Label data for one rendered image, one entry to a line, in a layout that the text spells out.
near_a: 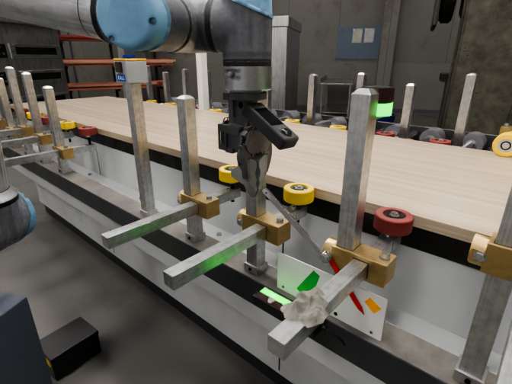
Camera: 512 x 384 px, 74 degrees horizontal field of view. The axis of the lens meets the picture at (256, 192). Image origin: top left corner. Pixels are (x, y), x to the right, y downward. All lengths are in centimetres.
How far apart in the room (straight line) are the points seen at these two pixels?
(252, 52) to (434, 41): 864
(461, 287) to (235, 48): 70
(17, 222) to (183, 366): 90
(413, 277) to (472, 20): 437
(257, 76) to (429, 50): 861
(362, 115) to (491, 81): 456
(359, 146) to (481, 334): 36
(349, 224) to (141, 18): 49
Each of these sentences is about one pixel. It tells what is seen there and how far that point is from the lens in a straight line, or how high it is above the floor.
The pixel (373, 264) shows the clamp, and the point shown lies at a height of 86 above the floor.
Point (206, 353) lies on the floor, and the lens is 170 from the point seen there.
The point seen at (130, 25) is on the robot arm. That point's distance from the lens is 55.
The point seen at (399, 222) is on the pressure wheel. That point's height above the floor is 91.
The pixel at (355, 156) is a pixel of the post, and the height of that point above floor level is 106.
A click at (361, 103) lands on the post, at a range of 62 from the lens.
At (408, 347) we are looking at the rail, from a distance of 78.
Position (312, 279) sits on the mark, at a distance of 79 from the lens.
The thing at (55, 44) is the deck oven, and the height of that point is 145.
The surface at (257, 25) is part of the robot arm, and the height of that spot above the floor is 127.
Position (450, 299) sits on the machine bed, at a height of 70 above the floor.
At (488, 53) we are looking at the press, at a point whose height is 127.
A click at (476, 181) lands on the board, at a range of 114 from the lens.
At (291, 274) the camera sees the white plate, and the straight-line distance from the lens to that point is 82.
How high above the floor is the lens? 122
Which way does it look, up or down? 21 degrees down
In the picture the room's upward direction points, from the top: straight up
